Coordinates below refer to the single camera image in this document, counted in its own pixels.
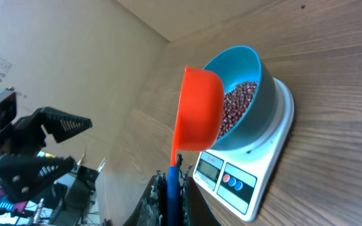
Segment red measuring scoop blue handle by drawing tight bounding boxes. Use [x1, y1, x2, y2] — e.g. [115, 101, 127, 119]
[166, 66, 224, 225]

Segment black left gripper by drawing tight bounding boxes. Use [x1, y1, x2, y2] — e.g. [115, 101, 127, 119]
[0, 107, 92, 203]

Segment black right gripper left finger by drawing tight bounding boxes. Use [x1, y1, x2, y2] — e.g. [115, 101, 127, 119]
[123, 171, 167, 226]

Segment red beans in bowl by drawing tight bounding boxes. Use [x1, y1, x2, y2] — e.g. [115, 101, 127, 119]
[217, 82, 258, 139]

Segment white kitchen scale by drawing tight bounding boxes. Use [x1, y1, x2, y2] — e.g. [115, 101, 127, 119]
[192, 79, 295, 222]

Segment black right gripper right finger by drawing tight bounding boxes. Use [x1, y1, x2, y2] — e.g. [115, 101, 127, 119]
[178, 164, 221, 226]

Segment blue bowl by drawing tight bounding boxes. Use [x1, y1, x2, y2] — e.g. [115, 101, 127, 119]
[204, 45, 276, 151]

